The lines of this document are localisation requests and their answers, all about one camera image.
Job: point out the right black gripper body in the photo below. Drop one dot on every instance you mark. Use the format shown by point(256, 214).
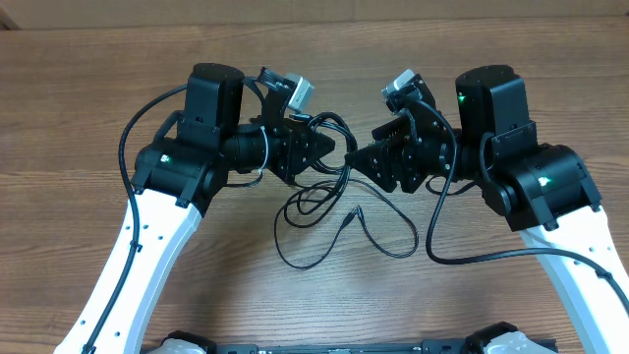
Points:
point(431, 159)

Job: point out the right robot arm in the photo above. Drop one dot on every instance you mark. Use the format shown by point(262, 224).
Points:
point(545, 192)

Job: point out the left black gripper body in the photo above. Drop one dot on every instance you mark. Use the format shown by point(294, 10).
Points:
point(282, 151)

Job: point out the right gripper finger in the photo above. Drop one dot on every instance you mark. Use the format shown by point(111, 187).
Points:
point(397, 128)
point(374, 162)

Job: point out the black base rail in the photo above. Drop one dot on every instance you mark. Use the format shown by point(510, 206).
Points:
point(497, 338)

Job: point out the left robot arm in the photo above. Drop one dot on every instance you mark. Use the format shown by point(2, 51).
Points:
point(230, 122)

